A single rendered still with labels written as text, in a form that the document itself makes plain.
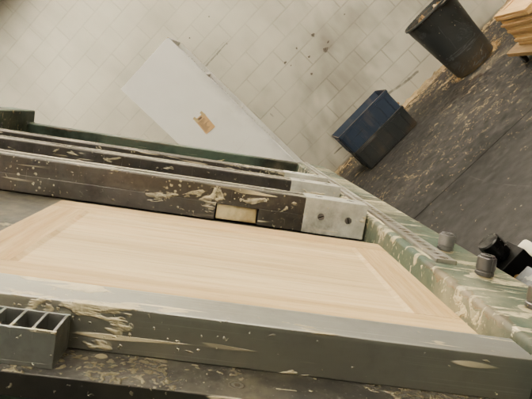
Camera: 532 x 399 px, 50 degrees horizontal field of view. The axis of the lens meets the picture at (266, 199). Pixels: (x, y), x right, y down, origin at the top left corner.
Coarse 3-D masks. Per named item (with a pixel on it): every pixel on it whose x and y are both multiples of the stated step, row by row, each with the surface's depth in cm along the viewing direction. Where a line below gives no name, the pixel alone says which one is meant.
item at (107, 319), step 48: (0, 288) 46; (48, 288) 48; (96, 288) 50; (96, 336) 46; (144, 336) 47; (192, 336) 47; (240, 336) 47; (288, 336) 47; (336, 336) 48; (384, 336) 49; (432, 336) 51; (480, 336) 53; (384, 384) 49; (432, 384) 49; (480, 384) 49; (528, 384) 49
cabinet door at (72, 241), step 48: (0, 240) 68; (48, 240) 72; (96, 240) 76; (144, 240) 80; (192, 240) 84; (240, 240) 89; (288, 240) 95; (336, 240) 100; (144, 288) 58; (192, 288) 61; (240, 288) 64; (288, 288) 67; (336, 288) 70; (384, 288) 74
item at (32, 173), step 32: (0, 160) 106; (32, 160) 107; (64, 160) 111; (32, 192) 108; (64, 192) 108; (96, 192) 108; (128, 192) 109; (160, 192) 109; (192, 192) 109; (224, 192) 110; (256, 192) 110; (288, 192) 114; (256, 224) 111; (288, 224) 111; (320, 224) 112; (352, 224) 112
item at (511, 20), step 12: (516, 0) 379; (528, 0) 355; (504, 12) 378; (516, 12) 357; (528, 12) 344; (504, 24) 389; (516, 24) 370; (528, 24) 359; (516, 36) 392; (528, 36) 374; (516, 48) 397; (528, 48) 377; (528, 60) 399
